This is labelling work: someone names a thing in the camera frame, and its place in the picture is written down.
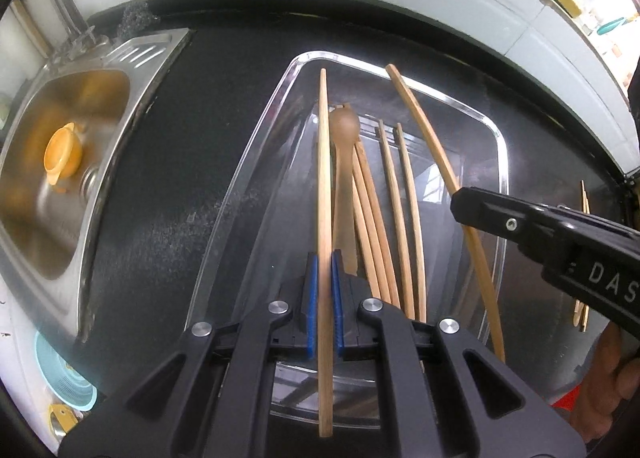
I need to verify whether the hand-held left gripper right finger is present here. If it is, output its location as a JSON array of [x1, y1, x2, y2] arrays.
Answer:
[[330, 250, 586, 458]]

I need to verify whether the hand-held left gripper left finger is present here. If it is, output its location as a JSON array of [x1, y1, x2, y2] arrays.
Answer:
[[57, 253, 321, 458]]

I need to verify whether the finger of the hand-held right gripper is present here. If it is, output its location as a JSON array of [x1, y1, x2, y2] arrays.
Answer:
[[450, 187, 568, 251]]

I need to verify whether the pile of wooden chopsticks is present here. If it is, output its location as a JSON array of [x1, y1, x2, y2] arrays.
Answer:
[[330, 102, 428, 326]]

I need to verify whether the long bamboo chopstick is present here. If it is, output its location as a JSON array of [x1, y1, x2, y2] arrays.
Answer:
[[571, 180, 587, 326], [579, 188, 592, 333], [316, 68, 335, 439], [385, 64, 506, 364]]

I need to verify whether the clear plastic tray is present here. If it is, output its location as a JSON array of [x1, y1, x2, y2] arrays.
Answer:
[[187, 52, 510, 421]]

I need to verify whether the wooden spoon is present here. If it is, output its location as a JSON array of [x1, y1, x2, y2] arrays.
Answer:
[[327, 108, 360, 271]]

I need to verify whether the person's right hand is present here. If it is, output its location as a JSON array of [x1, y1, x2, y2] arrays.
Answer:
[[570, 323, 640, 445]]

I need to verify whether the red cloth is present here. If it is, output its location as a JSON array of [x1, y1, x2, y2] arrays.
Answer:
[[551, 384, 584, 411]]

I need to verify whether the teal bowl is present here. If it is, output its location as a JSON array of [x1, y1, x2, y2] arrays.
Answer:
[[595, 16, 629, 36]]

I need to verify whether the teal plastic colander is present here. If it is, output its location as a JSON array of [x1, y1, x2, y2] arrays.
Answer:
[[34, 332, 99, 414]]

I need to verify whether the yellow plastic item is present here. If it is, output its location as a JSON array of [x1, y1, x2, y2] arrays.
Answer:
[[49, 403, 85, 440]]

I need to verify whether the stainless steel sink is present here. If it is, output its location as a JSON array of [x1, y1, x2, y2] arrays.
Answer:
[[0, 28, 192, 345]]

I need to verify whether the orange cup in sink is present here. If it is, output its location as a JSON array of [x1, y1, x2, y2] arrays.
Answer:
[[44, 123, 84, 195]]

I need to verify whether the dark scouring pad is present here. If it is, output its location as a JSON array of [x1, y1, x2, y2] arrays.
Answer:
[[115, 0, 159, 36]]

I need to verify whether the metal faucet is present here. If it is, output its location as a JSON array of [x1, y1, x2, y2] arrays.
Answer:
[[10, 0, 97, 58]]

